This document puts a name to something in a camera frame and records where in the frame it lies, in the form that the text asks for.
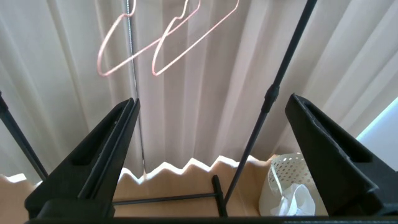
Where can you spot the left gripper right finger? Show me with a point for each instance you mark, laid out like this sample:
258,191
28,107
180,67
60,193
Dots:
342,174

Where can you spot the black clothes rack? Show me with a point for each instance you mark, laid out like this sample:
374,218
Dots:
270,96

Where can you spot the beige curtain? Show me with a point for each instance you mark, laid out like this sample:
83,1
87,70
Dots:
202,109

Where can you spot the pink clothes hanger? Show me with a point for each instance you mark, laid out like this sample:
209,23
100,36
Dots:
192,43
146,48

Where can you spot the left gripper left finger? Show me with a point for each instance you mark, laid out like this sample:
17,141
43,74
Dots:
93,168

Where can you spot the white laundry basket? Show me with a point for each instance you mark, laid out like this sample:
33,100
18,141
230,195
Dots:
267,199

